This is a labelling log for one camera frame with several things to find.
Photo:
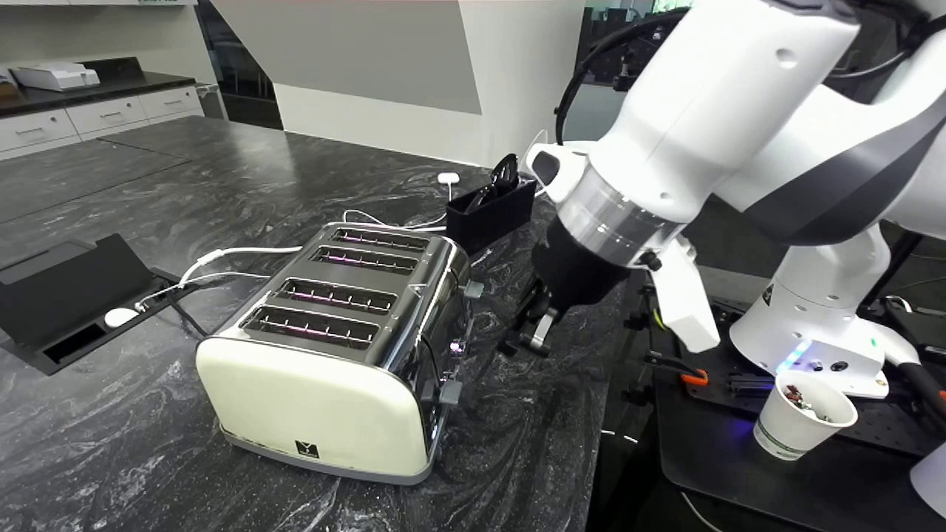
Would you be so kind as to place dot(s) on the white paper cup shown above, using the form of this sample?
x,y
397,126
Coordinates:
x,y
801,430

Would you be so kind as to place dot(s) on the cream chrome four-slot toaster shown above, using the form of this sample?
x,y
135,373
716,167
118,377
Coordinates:
x,y
311,402

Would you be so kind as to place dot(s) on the white power plug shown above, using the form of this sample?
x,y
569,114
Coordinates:
x,y
119,317

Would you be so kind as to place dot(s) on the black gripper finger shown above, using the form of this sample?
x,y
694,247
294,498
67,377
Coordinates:
x,y
515,330
545,326

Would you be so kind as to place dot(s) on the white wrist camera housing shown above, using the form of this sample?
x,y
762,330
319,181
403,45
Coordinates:
x,y
691,299

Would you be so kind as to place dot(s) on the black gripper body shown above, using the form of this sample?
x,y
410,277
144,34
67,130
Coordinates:
x,y
580,268

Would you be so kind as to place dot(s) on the white rounded object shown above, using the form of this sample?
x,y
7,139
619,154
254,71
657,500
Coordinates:
x,y
934,479

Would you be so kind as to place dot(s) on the black pop-up socket box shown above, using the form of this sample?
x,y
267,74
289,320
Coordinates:
x,y
69,297

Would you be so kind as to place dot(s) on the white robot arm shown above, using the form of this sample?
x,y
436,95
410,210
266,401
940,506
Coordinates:
x,y
787,107

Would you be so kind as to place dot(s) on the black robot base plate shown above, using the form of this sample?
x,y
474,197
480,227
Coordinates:
x,y
730,463

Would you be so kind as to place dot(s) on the white drawer cabinet dark counter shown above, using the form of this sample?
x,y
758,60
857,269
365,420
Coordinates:
x,y
100,110

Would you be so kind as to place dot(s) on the white device on counter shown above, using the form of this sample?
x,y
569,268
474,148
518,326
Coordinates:
x,y
51,74

